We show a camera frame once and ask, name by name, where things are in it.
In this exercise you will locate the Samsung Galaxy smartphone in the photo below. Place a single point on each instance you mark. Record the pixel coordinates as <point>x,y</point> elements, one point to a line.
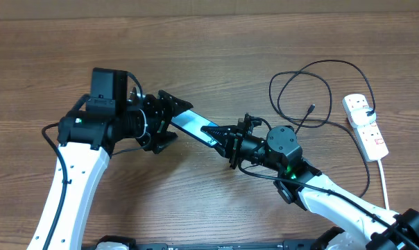
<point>191,123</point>

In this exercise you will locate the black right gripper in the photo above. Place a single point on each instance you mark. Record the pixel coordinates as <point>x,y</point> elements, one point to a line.
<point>224,135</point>

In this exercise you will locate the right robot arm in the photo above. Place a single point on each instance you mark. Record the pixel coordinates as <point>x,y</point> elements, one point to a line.
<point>278,157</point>

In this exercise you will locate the white power strip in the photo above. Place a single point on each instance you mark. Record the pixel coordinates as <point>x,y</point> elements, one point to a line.
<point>369,137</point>

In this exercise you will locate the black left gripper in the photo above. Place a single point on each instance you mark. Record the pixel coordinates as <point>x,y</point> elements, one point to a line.
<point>163,111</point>

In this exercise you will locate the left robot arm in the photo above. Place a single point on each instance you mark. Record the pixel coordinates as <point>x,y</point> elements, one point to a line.
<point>87,135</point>

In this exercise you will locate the white charger plug adapter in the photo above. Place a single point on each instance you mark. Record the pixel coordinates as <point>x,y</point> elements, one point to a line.
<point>362,117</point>

